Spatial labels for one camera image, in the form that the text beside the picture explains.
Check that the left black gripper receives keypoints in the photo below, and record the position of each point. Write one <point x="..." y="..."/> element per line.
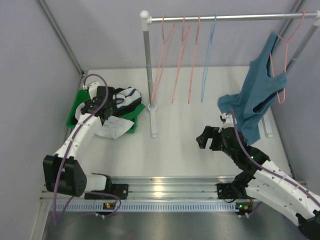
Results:
<point x="107" y="113"/>

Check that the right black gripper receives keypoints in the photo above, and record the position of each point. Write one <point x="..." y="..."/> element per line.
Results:
<point x="210" y="132"/>

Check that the white navy-trimmed tank top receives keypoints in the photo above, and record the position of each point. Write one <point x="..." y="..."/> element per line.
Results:
<point x="114" y="127"/>

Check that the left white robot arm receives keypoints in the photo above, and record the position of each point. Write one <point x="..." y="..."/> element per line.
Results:
<point x="63" y="172"/>

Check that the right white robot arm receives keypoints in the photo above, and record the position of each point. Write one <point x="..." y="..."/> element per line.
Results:
<point x="261" y="179"/>

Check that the teal tank top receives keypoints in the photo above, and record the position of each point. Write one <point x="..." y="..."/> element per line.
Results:
<point x="258" y="92"/>

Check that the blue hanger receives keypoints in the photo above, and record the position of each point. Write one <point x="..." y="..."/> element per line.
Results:
<point x="207" y="58"/>

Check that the pink hanger holding teal top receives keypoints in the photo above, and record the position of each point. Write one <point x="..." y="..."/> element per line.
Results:
<point x="281" y="95"/>

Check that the green plastic bin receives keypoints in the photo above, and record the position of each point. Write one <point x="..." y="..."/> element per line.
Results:
<point x="81" y="97"/>

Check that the silver clothes rack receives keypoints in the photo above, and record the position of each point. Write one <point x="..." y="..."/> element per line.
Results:
<point x="147" y="20"/>

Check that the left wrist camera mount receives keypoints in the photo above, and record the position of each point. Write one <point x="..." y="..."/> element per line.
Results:
<point x="91" y="88"/>

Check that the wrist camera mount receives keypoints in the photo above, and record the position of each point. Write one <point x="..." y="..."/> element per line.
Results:
<point x="91" y="88"/>
<point x="227" y="120"/>

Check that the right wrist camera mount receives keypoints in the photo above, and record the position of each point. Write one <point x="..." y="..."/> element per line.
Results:
<point x="227" y="120"/>

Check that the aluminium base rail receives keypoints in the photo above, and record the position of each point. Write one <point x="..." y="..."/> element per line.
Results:
<point x="169" y="188"/>

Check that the perforated cable tray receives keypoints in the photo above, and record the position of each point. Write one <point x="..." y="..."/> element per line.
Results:
<point x="91" y="206"/>

